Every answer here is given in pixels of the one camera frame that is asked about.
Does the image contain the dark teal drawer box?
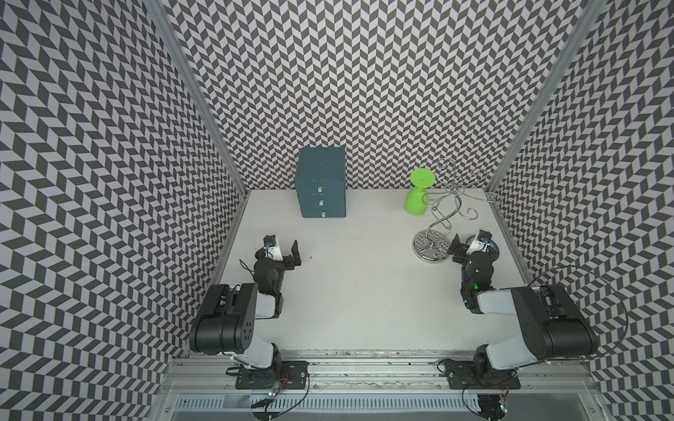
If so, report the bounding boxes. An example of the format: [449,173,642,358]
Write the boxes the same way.
[295,147,347,219]

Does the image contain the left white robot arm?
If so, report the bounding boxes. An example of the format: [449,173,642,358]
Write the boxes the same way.
[189,234,302,387]

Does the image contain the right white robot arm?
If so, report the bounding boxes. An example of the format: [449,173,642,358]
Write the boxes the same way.
[448,230,599,386]

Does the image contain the green plastic goblet cup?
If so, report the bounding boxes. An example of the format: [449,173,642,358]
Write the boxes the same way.
[404,168,436,216]

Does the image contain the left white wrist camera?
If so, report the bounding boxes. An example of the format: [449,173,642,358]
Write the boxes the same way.
[263,234,284,261]

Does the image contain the chrome wire hook stand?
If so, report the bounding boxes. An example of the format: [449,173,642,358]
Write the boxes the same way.
[412,158,500,263]

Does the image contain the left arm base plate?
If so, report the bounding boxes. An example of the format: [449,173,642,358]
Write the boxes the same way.
[235,361,309,390]

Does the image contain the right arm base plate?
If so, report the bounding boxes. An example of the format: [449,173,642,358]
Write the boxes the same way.
[436,359,521,390]

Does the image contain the aluminium front rail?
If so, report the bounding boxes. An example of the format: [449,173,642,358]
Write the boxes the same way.
[147,350,612,420]

